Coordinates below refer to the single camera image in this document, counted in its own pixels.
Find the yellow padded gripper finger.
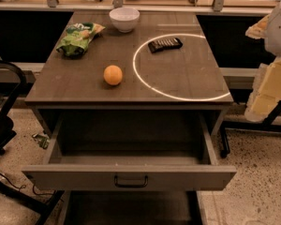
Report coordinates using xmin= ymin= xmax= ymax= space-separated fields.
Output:
xmin=244 ymin=57 xmax=281 ymax=122

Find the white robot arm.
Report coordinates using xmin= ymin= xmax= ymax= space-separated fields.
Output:
xmin=244 ymin=1 xmax=281 ymax=122

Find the orange fruit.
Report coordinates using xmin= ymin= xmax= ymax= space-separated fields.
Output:
xmin=103 ymin=65 xmax=123 ymax=85

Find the white ceramic bowl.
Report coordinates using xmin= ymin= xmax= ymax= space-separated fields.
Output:
xmin=109 ymin=7 xmax=140 ymax=33

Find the grey wooden cabinet table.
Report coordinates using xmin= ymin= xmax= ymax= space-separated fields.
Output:
xmin=26 ymin=11 xmax=232 ymax=225

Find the grey open drawer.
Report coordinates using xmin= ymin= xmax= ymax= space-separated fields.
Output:
xmin=22 ymin=111 xmax=236 ymax=191

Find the green chip bag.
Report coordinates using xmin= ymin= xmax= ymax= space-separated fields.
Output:
xmin=56 ymin=22 xmax=105 ymax=58

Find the green wrapper on floor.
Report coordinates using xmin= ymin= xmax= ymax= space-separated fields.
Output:
xmin=32 ymin=133 xmax=50 ymax=149

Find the black office chair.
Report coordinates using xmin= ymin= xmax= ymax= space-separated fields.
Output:
xmin=0 ymin=56 xmax=64 ymax=225

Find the black drawer handle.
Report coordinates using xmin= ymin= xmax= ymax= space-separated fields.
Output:
xmin=113 ymin=175 xmax=148 ymax=188

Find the black cable on floor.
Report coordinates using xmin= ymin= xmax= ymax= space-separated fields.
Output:
xmin=0 ymin=165 xmax=54 ymax=199

